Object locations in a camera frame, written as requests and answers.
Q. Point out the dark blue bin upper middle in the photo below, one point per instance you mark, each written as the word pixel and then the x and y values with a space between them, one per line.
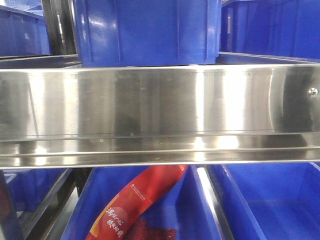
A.
pixel 120 33

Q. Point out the dark steel upright post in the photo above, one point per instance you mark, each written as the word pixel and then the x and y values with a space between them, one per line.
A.
pixel 59 19

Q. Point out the right shelf rail screw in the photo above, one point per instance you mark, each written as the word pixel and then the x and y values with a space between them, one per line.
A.
pixel 313 92

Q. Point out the shelf bin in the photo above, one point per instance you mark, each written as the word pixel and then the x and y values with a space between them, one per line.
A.
pixel 269 201
pixel 28 187
pixel 185 210
pixel 284 28

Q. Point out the right shelf lower middle bin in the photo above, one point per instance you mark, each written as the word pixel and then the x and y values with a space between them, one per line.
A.
pixel 185 210

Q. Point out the dark blue bin upper left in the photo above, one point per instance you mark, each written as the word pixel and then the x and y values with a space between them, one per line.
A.
pixel 22 33

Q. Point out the right shelf upper right bin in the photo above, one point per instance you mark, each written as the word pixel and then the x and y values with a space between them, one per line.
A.
pixel 284 28

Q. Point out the right shelf lower left bin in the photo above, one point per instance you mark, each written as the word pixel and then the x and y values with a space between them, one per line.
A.
pixel 28 187

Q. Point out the red printed snack bag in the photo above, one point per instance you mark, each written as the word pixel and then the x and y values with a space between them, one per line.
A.
pixel 133 200

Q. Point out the dark blue bin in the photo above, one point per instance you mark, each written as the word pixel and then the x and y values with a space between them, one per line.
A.
pixel 22 33
pixel 120 33

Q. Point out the right shelf steel front rail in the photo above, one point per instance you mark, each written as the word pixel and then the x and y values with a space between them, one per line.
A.
pixel 126 116

